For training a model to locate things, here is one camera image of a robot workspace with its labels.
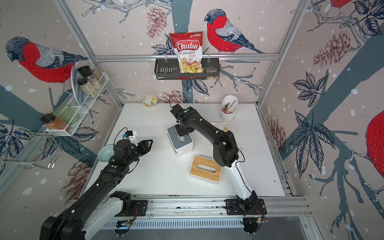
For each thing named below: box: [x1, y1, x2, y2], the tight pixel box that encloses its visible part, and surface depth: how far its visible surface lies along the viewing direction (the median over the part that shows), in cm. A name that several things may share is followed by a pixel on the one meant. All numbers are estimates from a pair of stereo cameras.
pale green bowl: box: [97, 144, 115, 162], surface depth 93 cm
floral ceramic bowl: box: [142, 95, 158, 108], surface depth 124 cm
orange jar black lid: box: [41, 113, 56, 124], surface depth 61 cm
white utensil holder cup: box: [220, 94, 239, 122], surface depth 106 cm
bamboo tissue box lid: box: [189, 155, 222, 183], surface depth 83 cm
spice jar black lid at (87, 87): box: [77, 78, 98, 98], surface depth 79 cm
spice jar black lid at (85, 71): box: [77, 65, 93, 78], surface depth 81 cm
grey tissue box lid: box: [166, 125, 194, 150], surface depth 89 cm
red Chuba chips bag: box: [169, 31, 204, 74], surface depth 83 cm
